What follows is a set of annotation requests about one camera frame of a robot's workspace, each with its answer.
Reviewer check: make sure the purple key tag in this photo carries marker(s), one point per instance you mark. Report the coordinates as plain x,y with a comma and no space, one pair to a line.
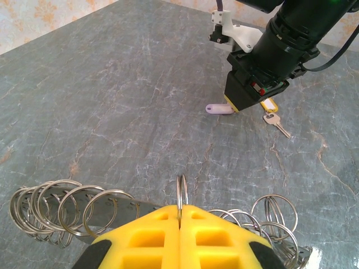
217,108

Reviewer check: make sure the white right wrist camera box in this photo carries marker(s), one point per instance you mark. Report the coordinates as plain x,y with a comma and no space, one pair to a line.
232,30

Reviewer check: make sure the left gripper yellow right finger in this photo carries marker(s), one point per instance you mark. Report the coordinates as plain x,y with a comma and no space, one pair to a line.
213,246

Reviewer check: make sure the yellow key tag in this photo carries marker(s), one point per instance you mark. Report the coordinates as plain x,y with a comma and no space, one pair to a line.
269,105

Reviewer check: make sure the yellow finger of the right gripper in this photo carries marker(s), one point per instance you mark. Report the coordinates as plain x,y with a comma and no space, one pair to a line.
241,89

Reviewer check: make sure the single silver keyring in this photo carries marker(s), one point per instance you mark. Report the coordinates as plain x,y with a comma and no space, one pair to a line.
182,193

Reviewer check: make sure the silver key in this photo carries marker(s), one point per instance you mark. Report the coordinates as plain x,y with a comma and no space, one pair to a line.
273,121

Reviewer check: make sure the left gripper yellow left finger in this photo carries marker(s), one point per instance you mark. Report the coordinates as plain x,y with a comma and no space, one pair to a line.
146,246

